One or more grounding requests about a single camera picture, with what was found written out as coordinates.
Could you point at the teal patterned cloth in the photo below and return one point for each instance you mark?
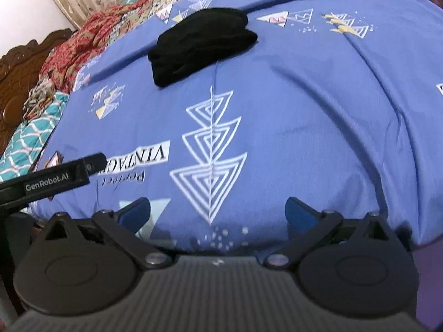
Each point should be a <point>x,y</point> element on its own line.
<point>31,145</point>

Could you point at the red patterned quilt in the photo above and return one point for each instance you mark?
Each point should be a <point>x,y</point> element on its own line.
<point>90,38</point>

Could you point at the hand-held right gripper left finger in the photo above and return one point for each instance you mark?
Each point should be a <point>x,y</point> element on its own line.
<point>135,212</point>

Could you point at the grey patterned crumpled cloth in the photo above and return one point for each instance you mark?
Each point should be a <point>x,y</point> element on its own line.
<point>38,97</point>

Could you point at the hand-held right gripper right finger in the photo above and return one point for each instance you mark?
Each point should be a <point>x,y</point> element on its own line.
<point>300,212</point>

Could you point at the blue printed blanket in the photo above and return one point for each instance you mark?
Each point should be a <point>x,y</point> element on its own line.
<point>294,117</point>

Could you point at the black pants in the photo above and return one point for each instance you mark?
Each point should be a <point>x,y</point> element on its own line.
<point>204,45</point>

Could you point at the purple cloth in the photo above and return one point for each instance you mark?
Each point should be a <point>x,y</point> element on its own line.
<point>431,290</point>

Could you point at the brown wooden headboard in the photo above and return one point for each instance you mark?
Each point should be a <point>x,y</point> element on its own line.
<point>17,86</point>

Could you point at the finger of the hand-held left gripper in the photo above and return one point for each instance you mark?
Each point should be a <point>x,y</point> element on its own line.
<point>97,163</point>

